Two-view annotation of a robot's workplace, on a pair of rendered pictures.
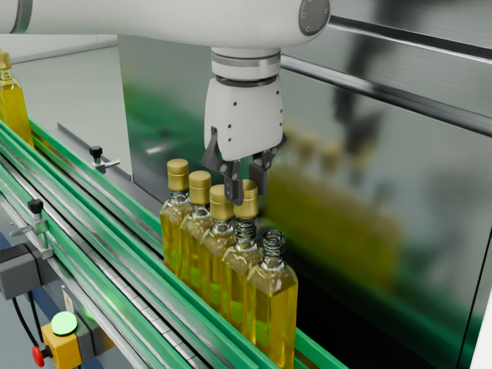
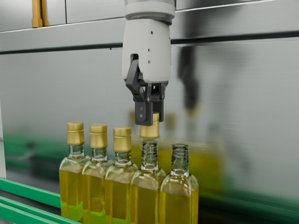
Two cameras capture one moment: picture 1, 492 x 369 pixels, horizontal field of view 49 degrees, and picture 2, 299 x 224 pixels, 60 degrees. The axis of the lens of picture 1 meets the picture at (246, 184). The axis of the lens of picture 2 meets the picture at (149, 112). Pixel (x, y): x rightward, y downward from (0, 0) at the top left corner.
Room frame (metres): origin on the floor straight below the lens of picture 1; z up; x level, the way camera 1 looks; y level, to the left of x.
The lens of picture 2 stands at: (0.24, 0.18, 1.43)
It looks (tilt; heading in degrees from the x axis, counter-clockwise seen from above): 8 degrees down; 336
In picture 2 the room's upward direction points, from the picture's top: straight up
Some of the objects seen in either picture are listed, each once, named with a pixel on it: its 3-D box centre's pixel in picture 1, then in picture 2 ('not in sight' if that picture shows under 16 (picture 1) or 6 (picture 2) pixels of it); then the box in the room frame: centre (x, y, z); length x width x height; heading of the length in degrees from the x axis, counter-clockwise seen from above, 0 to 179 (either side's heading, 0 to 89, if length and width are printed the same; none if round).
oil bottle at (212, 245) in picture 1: (223, 283); (123, 214); (0.70, 0.04, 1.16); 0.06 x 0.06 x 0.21; 39
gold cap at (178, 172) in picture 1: (178, 174); (75, 133); (0.79, 0.11, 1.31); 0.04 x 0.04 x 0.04
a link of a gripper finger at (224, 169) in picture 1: (226, 182); (140, 106); (0.63, 0.03, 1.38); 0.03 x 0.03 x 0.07; 38
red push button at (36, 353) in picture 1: (43, 354); not in sight; (0.74, 0.38, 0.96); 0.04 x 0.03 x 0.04; 39
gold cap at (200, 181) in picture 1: (200, 187); (98, 135); (0.74, 0.07, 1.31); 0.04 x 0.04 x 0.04
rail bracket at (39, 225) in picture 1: (29, 233); not in sight; (0.91, 0.43, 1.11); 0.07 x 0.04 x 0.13; 129
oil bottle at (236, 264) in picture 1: (246, 302); (149, 221); (0.65, 0.00, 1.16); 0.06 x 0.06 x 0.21; 38
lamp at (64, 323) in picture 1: (64, 322); not in sight; (0.77, 0.34, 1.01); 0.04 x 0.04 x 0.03
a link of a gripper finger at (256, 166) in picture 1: (264, 168); (158, 102); (0.67, -0.03, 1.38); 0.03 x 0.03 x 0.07; 38
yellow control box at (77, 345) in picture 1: (66, 343); not in sight; (0.77, 0.34, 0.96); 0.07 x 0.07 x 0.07; 39
